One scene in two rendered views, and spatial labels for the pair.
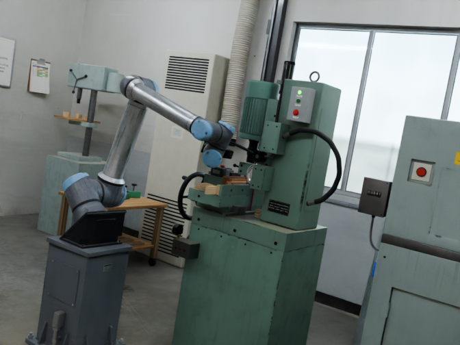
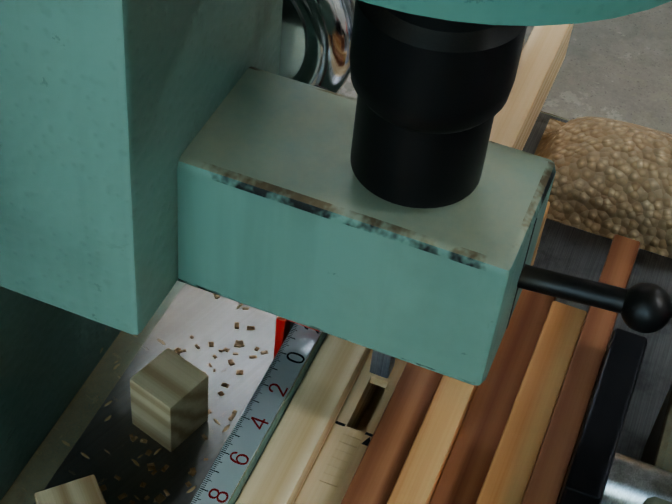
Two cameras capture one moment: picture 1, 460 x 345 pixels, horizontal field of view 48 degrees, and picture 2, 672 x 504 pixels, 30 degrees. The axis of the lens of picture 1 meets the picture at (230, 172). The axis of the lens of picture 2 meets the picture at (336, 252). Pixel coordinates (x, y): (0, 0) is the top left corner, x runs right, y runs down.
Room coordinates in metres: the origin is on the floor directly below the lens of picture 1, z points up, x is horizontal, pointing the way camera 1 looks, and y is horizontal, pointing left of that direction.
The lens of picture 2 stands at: (3.11, -0.24, 1.39)
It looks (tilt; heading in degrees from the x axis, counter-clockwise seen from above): 45 degrees down; 162
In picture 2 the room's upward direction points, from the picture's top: 7 degrees clockwise
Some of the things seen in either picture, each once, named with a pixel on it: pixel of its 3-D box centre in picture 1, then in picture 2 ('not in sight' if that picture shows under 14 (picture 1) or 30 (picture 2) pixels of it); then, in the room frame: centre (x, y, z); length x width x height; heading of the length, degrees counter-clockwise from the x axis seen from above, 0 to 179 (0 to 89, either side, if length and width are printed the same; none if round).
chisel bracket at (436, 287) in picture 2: (252, 171); (358, 231); (2.76, -0.12, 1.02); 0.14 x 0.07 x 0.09; 55
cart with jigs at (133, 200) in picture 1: (111, 223); not in sight; (4.05, 0.87, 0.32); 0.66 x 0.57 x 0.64; 146
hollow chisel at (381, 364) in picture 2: not in sight; (387, 333); (2.77, -0.10, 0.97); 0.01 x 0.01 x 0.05; 55
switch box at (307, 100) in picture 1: (300, 105); not in sight; (2.47, -0.28, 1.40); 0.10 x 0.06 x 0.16; 55
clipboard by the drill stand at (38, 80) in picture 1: (40, 76); not in sight; (5.10, 1.99, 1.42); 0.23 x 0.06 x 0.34; 148
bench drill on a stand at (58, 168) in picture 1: (86, 151); not in sight; (4.78, 1.35, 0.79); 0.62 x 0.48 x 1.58; 59
